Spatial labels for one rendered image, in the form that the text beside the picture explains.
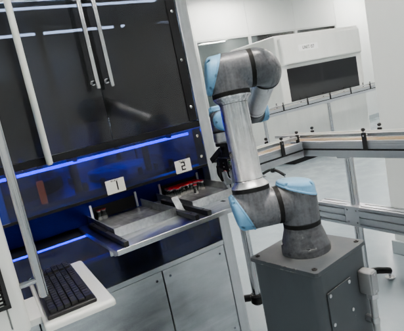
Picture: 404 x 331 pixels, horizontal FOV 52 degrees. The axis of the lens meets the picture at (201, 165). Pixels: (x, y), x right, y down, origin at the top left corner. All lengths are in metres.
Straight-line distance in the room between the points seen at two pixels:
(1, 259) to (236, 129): 0.72
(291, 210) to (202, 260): 0.91
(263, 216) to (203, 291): 0.96
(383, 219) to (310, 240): 1.15
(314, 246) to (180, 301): 0.95
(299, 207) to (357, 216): 1.26
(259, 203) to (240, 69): 0.40
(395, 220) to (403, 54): 1.03
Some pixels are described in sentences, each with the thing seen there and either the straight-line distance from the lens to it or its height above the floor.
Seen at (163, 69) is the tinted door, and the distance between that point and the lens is 1.96.
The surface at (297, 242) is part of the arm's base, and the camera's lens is 1.31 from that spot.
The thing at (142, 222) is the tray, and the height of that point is 0.90.
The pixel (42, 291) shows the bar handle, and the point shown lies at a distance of 1.25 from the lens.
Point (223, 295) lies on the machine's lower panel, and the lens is 2.22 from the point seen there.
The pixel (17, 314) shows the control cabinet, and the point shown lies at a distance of 1.25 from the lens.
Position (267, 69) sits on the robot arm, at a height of 1.36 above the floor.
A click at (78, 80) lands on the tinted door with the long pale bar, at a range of 1.81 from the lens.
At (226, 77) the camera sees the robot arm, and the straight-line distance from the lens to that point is 1.24.
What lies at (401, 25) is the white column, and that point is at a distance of 2.85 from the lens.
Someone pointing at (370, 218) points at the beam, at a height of 0.50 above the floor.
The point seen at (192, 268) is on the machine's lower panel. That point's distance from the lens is 2.07.
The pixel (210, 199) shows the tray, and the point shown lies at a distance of 1.75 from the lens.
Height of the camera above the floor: 1.32
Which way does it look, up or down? 9 degrees down
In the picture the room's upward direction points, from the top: 11 degrees counter-clockwise
